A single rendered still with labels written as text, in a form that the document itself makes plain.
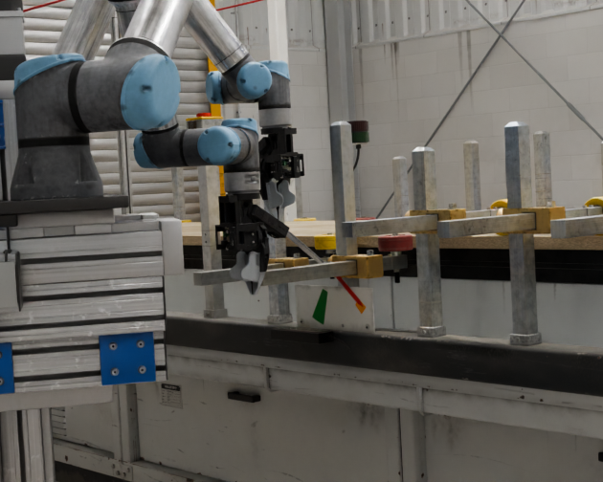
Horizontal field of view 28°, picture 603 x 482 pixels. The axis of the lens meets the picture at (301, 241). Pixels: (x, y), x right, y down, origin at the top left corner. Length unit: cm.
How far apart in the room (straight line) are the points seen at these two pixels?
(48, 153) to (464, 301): 117
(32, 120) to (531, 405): 113
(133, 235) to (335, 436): 138
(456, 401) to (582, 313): 32
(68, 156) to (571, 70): 942
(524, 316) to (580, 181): 876
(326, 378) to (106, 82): 117
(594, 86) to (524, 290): 870
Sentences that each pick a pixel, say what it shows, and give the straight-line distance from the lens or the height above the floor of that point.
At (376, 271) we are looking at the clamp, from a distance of 268.
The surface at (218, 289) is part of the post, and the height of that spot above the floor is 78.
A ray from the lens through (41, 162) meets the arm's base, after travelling 197.
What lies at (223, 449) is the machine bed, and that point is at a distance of 360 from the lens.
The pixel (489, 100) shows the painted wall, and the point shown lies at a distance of 1177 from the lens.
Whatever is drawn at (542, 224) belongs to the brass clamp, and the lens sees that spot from 233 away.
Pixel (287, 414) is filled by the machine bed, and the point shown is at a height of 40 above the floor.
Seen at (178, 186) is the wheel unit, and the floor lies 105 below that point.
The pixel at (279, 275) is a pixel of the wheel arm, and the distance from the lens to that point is 253.
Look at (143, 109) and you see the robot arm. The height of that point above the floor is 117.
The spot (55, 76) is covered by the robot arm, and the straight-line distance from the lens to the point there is 197.
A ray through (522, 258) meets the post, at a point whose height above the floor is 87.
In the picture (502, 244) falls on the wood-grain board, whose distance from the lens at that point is 267.
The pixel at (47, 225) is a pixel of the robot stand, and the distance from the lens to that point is 196.
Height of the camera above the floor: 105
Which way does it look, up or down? 3 degrees down
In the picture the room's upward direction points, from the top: 3 degrees counter-clockwise
